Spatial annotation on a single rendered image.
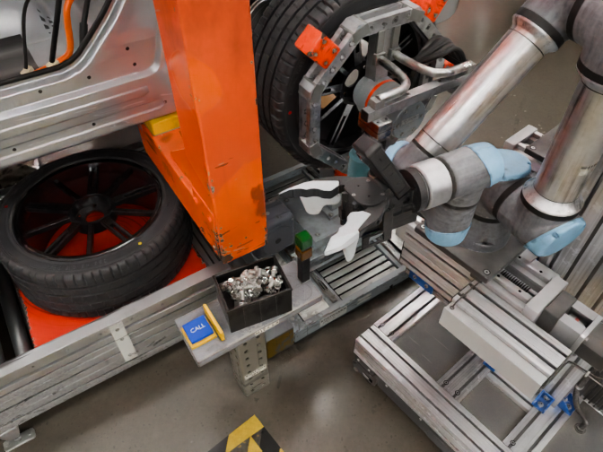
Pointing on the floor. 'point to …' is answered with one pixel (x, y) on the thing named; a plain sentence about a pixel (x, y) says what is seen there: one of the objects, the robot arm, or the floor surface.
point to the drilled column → (250, 364)
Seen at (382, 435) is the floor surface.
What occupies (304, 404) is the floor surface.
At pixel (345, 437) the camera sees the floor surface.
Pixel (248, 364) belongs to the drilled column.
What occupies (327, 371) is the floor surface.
